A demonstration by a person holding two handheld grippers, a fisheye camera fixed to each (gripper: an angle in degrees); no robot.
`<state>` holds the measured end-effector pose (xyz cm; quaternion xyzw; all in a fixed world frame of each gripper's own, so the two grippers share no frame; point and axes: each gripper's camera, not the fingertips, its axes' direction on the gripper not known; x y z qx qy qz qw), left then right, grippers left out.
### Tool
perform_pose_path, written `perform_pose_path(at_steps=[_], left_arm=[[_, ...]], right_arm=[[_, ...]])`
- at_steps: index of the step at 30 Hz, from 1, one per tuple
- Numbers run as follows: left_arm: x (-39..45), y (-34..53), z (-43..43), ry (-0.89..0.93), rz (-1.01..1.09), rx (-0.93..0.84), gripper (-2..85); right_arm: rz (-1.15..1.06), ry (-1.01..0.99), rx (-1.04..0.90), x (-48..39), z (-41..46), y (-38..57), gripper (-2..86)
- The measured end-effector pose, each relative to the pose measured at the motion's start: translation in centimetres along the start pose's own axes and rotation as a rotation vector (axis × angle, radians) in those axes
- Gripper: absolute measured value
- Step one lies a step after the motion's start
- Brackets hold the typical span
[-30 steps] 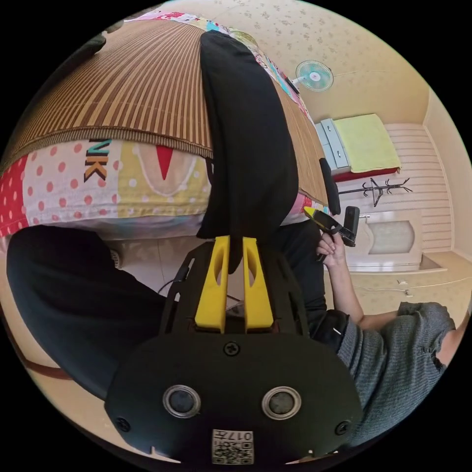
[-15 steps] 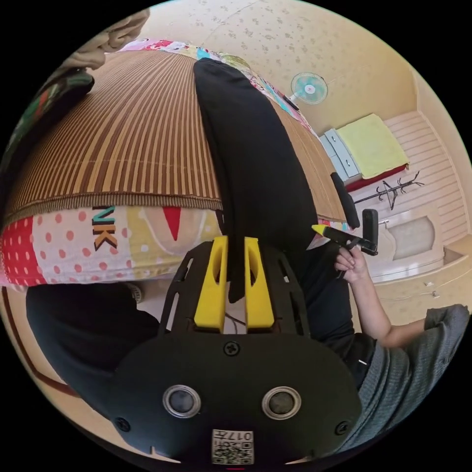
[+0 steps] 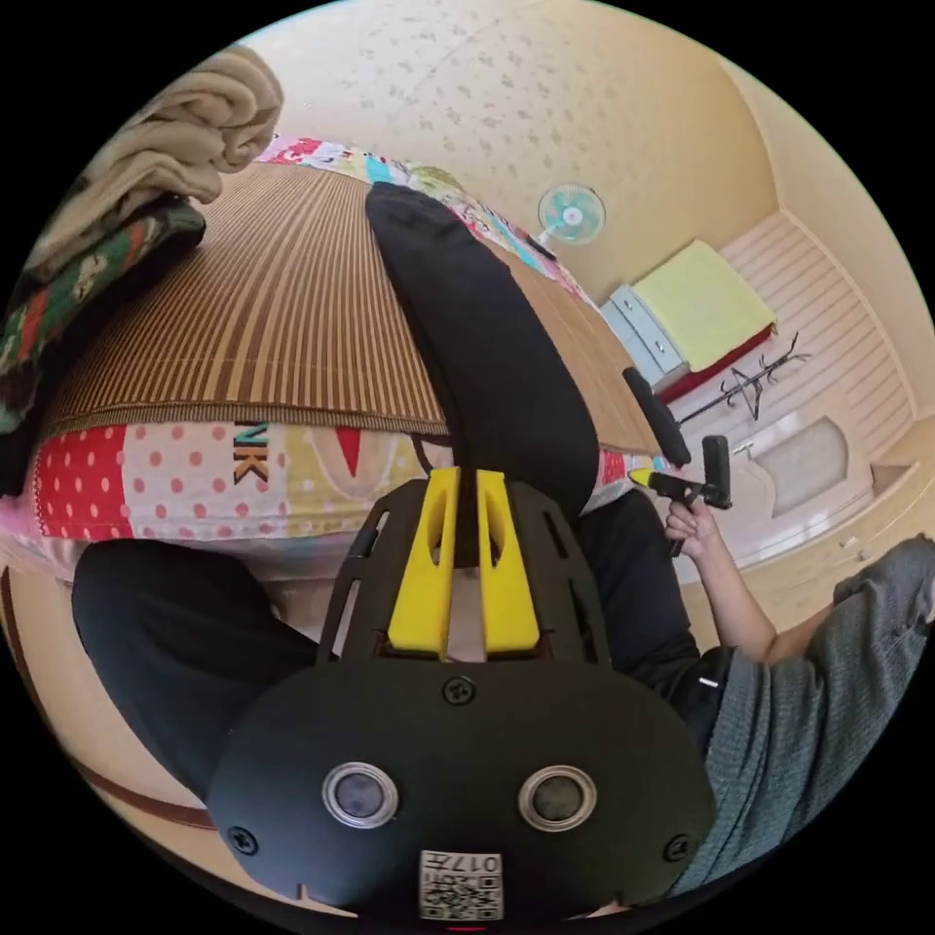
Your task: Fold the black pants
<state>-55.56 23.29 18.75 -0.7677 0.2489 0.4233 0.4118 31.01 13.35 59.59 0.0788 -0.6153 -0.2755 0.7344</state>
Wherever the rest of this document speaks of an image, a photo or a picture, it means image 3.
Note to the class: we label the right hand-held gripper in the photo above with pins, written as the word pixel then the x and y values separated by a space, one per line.
pixel 678 487

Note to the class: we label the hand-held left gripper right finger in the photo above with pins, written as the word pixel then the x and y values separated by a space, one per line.
pixel 508 592

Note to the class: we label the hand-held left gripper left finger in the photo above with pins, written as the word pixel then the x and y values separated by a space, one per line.
pixel 424 584

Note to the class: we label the black pants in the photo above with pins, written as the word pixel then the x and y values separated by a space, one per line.
pixel 475 329

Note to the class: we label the person's right forearm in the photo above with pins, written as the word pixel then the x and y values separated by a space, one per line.
pixel 745 606

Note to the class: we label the person's right hand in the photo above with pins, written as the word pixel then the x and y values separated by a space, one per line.
pixel 697 529

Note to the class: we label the black cylindrical bar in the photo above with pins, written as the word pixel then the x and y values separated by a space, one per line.
pixel 656 416

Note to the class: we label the black coat rack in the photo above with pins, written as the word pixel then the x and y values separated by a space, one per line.
pixel 745 387

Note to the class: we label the white door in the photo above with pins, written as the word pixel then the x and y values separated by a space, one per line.
pixel 803 460

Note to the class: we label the pale cupboard with yellow cloth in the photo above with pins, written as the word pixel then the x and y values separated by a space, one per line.
pixel 701 307

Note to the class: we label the light blue fan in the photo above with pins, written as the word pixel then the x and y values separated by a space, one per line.
pixel 571 214

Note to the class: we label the person's body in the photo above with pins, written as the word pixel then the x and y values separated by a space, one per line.
pixel 818 730

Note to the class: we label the bed with striped woven mat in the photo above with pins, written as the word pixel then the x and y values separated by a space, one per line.
pixel 256 307

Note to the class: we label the pile of clothes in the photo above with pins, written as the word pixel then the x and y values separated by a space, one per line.
pixel 153 153

